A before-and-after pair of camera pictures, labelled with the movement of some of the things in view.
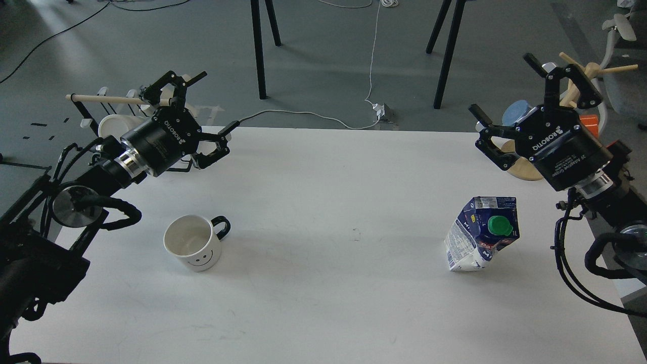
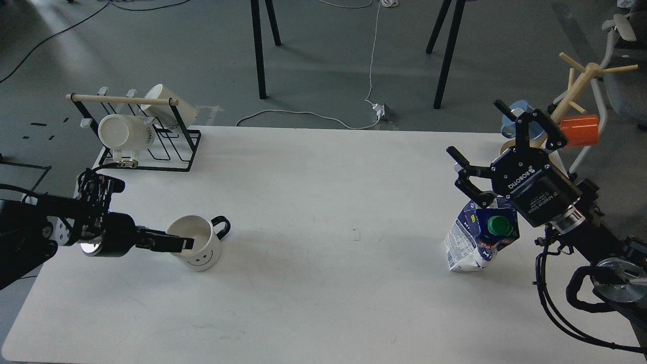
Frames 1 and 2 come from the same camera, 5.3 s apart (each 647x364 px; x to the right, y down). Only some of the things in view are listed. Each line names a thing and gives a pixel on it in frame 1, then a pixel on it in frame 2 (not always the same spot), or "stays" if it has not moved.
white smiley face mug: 195,240 stays
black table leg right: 450,46 stays
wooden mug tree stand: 528,170 stays
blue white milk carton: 486,225 stays
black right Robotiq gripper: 553,137 → 533,178
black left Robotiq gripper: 173,132 → 121,235
